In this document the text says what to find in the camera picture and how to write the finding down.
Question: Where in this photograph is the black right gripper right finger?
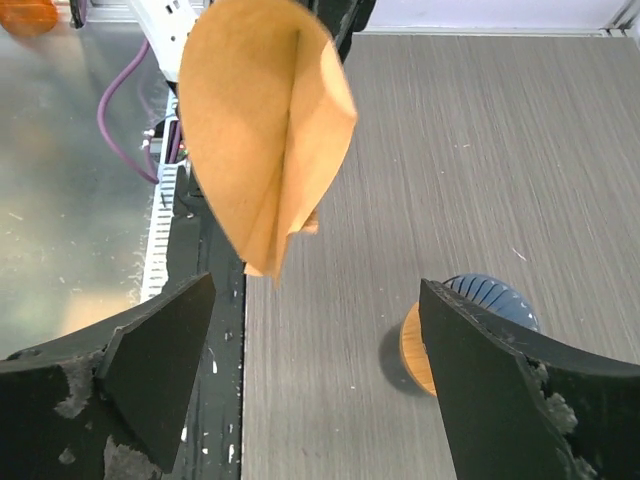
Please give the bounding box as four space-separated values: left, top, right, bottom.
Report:
419 280 639 479

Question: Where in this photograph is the wooden ring dripper holder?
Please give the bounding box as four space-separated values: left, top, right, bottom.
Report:
399 302 437 397

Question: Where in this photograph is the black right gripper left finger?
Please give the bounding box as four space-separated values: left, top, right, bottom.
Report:
1 274 215 479

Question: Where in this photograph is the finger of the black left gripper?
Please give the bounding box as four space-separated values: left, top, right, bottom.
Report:
304 0 375 62

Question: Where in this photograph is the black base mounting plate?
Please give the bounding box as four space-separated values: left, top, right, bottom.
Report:
165 166 246 479

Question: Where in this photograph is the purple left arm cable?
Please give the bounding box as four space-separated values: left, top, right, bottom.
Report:
96 39 184 185

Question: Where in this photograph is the brown paper coffee filter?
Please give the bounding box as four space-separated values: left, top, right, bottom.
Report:
178 1 357 278

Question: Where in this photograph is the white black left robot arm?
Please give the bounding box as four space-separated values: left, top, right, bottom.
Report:
69 0 376 87

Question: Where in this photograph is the white slotted cable duct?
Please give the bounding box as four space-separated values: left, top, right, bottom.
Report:
140 93 177 303

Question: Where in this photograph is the blue ribbed glass dripper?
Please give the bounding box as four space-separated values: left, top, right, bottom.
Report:
444 273 541 333

